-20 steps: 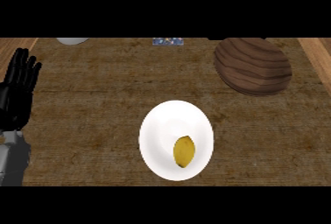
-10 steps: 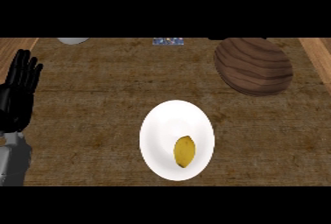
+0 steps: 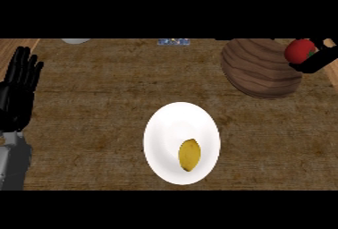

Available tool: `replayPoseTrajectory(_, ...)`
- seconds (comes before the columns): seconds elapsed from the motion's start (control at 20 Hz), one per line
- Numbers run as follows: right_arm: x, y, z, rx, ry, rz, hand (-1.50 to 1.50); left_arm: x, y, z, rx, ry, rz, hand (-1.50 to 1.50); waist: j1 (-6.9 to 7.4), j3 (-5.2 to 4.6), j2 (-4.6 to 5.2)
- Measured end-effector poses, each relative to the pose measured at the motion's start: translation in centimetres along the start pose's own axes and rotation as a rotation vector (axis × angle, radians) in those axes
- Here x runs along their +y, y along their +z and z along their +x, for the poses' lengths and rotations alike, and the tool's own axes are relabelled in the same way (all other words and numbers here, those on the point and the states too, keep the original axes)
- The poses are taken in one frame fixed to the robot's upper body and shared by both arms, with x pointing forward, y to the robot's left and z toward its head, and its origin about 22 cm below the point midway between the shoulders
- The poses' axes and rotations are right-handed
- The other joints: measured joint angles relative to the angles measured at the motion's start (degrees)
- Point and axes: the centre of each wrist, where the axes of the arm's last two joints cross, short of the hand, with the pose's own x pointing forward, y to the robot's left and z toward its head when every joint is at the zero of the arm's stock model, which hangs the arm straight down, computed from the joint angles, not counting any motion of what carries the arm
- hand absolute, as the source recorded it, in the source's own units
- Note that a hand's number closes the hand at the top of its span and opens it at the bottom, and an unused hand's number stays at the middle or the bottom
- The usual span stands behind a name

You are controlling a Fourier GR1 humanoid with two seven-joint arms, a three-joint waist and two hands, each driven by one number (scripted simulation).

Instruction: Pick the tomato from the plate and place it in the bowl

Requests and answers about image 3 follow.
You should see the white round object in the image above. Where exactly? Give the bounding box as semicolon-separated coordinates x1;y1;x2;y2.
59;38;93;46

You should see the brown wooden bowl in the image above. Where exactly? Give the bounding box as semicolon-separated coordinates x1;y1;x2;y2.
220;38;304;99

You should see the white oval plate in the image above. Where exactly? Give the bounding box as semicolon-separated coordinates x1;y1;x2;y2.
143;101;222;186

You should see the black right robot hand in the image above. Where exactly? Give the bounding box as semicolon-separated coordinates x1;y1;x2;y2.
288;38;338;74

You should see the blue patterned object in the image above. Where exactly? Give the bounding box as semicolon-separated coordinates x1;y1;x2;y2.
157;38;192;47

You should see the red tomato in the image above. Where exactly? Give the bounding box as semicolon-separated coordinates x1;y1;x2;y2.
282;38;319;65

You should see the yellow lemon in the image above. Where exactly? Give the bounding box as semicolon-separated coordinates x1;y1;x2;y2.
177;138;202;173

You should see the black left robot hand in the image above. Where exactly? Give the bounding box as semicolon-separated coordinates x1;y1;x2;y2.
0;46;46;134

